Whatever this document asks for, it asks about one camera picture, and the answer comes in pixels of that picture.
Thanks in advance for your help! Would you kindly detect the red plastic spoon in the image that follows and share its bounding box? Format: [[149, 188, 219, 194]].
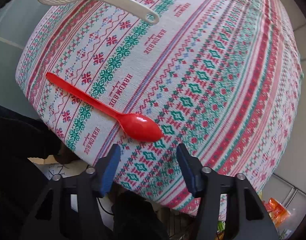
[[46, 72, 165, 142]]

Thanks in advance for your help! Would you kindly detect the patterned woven tablecloth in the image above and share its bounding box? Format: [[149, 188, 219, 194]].
[[15, 0, 305, 217]]

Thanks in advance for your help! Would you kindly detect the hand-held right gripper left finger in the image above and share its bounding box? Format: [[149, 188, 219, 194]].
[[20, 144, 121, 240]]

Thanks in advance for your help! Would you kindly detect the black cable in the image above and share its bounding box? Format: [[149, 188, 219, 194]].
[[97, 197, 115, 216]]

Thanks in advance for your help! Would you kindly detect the orange snack packet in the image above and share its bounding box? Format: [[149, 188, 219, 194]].
[[264, 197, 291, 227]]

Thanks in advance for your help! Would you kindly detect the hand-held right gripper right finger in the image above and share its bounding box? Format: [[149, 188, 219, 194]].
[[176, 144, 279, 240]]

